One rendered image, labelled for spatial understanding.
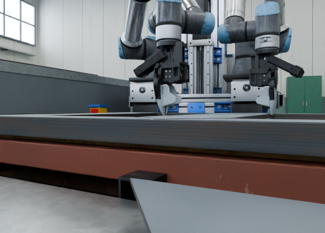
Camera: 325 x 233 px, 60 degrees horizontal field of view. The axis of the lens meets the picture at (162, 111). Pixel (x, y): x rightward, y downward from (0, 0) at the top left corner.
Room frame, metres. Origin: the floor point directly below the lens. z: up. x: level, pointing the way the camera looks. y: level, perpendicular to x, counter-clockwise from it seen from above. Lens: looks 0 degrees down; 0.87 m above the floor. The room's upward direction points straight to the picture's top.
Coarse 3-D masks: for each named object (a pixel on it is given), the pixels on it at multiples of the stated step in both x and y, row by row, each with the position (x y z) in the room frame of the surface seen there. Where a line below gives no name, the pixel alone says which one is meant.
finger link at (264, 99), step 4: (264, 88) 0.91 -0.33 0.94; (268, 88) 0.91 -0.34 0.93; (264, 92) 0.91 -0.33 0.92; (268, 92) 0.91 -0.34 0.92; (260, 96) 0.92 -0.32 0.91; (264, 96) 0.92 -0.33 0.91; (268, 96) 0.91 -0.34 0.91; (256, 100) 0.93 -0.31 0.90; (260, 100) 0.92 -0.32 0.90; (264, 100) 0.92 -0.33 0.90; (268, 100) 0.91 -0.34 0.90; (272, 100) 0.89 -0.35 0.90; (264, 104) 0.92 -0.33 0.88; (268, 104) 0.91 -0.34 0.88; (272, 104) 0.90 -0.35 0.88; (272, 108) 0.90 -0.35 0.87; (272, 112) 0.91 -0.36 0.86
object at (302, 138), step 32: (0, 128) 0.59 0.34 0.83; (32, 128) 0.55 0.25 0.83; (64, 128) 0.51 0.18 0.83; (96, 128) 0.47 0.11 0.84; (128, 128) 0.44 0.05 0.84; (160, 128) 0.41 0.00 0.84; (192, 128) 0.39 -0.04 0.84; (224, 128) 0.37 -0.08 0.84; (256, 128) 0.35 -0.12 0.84; (288, 128) 0.33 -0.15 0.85; (320, 128) 0.32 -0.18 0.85
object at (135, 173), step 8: (120, 176) 0.39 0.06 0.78; (128, 176) 0.39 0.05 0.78; (136, 176) 0.39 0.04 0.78; (144, 176) 0.39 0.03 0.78; (152, 176) 0.39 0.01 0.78; (160, 176) 0.39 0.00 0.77; (120, 184) 0.39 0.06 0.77; (128, 184) 0.40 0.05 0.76; (120, 192) 0.39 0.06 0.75; (128, 192) 0.40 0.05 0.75
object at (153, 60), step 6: (156, 54) 0.81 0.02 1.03; (162, 54) 0.80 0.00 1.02; (150, 60) 0.82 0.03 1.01; (156, 60) 0.81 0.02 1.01; (138, 66) 0.84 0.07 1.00; (144, 66) 0.83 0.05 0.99; (150, 66) 0.82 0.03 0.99; (138, 72) 0.84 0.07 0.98; (144, 72) 0.84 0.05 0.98; (150, 72) 0.86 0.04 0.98
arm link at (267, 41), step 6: (264, 36) 0.90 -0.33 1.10; (270, 36) 0.89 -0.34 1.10; (276, 36) 0.90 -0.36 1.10; (258, 42) 0.92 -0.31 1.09; (264, 42) 0.90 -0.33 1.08; (270, 42) 0.89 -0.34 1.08; (276, 42) 0.90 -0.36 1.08; (258, 48) 0.92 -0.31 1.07; (264, 48) 0.91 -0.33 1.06; (276, 48) 0.91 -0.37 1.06
